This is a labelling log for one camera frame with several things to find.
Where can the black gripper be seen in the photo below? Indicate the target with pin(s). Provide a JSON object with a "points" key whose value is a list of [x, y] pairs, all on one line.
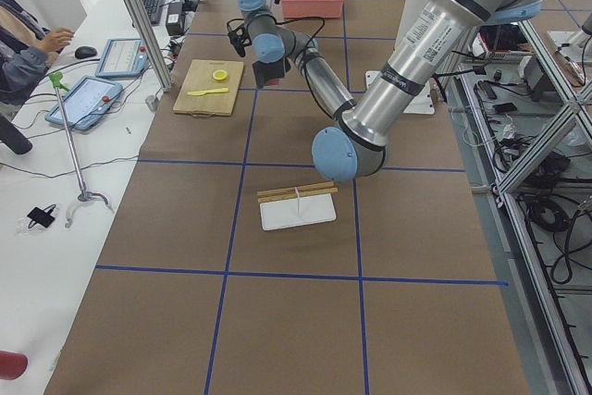
{"points": [[267, 72]]}

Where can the dark grey cloth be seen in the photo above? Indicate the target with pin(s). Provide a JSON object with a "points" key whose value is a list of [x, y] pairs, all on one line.
{"points": [[266, 74]]}

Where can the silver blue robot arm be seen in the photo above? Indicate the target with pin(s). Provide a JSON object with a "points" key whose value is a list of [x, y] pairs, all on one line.
{"points": [[357, 145]]}

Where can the person hand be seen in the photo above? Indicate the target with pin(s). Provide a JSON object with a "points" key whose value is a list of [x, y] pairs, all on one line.
{"points": [[55, 40]]}

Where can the yellow plastic knife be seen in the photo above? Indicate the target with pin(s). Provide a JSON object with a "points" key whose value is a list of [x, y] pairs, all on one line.
{"points": [[208, 91]]}

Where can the wooden cutting board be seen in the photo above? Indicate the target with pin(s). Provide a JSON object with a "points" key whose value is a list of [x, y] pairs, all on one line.
{"points": [[199, 77]]}

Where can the black keyboard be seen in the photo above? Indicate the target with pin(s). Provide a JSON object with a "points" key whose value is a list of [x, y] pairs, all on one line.
{"points": [[151, 3]]}

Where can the upper teach pendant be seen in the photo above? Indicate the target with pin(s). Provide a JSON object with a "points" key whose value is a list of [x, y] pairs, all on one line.
{"points": [[122, 58]]}

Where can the teach pendant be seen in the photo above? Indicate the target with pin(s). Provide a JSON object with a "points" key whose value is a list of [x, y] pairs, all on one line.
{"points": [[122, 58], [88, 100]]}

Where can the black computer mouse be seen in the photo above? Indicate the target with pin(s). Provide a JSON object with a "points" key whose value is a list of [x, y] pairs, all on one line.
{"points": [[84, 52]]}

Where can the lower teach pendant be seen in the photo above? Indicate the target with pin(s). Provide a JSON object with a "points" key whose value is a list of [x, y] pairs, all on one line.
{"points": [[88, 100]]}

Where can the white rectangular tray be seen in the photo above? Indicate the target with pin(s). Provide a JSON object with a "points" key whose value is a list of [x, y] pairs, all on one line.
{"points": [[297, 212]]}

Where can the red bottle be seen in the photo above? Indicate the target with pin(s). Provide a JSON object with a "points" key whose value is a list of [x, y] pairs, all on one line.
{"points": [[12, 365]]}

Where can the aluminium frame post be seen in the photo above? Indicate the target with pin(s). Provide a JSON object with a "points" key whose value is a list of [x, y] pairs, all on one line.
{"points": [[144, 27]]}

